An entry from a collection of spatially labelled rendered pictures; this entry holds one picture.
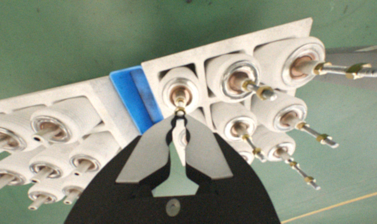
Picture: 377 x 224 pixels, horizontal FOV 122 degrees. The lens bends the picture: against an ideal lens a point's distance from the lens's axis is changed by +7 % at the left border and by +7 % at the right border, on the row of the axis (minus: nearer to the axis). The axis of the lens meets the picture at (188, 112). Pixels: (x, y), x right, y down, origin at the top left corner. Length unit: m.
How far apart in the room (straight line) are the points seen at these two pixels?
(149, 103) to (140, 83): 0.09
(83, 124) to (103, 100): 0.08
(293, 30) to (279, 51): 0.10
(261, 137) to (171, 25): 0.47
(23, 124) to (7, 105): 0.11
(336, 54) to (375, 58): 0.06
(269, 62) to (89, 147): 0.48
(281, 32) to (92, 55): 0.58
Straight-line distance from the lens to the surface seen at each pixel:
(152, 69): 0.29
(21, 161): 0.59
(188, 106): 0.22
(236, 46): 0.30
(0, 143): 0.47
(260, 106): 0.34
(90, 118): 0.38
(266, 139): 0.39
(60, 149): 0.50
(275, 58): 0.28
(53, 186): 0.63
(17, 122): 0.46
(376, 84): 0.42
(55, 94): 0.44
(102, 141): 0.42
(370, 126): 1.25
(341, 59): 0.44
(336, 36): 0.75
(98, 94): 0.37
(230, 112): 0.27
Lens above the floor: 0.45
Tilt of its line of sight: 62 degrees down
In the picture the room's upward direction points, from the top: 174 degrees clockwise
